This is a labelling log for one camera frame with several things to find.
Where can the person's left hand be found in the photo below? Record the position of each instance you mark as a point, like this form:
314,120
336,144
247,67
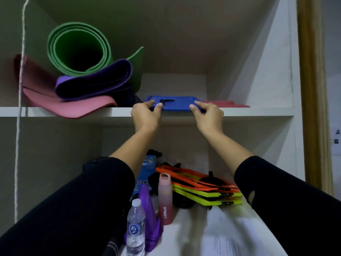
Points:
145,118

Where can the person's right hand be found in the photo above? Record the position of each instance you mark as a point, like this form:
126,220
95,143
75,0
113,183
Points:
210,119

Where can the blue bin lid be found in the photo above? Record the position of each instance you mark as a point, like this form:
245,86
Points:
178,102

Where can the person's right forearm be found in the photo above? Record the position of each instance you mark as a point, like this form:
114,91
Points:
229,151

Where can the person's left forearm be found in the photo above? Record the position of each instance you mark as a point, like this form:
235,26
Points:
133,151

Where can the red flat mat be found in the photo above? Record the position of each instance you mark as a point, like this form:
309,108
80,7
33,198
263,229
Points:
229,104

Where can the white shelf unit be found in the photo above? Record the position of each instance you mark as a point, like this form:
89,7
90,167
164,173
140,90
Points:
253,111

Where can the large blue package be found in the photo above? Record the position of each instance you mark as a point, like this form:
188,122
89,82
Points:
145,173

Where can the purple folded mat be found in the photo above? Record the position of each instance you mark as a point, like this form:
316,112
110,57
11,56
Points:
101,82

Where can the yellow orange agility ladder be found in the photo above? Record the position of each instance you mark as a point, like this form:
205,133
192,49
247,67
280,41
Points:
199,189

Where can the pink sport bottle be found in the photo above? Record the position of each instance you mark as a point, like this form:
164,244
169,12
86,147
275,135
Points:
165,199

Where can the black round bag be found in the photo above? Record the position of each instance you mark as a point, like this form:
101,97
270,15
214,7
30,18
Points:
183,202

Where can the green rolled yoga mat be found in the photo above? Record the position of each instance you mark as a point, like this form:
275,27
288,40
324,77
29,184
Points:
80,50

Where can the purple bottle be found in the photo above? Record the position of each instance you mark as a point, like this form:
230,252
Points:
150,215

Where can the wooden door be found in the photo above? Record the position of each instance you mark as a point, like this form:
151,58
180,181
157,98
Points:
314,103

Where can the pink folded mat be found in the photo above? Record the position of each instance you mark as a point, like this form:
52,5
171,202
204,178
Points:
40,87

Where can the clear plastic water bottle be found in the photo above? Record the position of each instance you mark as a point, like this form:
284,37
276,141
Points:
136,231

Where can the white paper sheets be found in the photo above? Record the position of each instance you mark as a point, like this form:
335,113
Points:
234,237

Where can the black cylindrical roller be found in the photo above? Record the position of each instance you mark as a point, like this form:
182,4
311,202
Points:
112,247

